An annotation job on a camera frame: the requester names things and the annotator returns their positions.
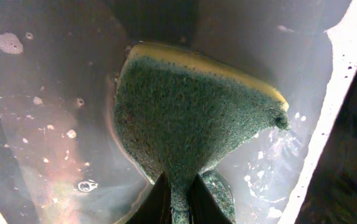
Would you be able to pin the green yellow scrub sponge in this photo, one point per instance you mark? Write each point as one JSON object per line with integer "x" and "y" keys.
{"x": 179, "y": 114}

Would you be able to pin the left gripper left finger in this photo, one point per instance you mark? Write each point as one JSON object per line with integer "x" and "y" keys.
{"x": 156, "y": 209}

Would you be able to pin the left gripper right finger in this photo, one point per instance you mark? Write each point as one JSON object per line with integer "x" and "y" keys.
{"x": 204, "y": 209}

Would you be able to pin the black rectangular water tray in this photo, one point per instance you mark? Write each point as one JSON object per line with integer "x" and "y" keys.
{"x": 58, "y": 64}

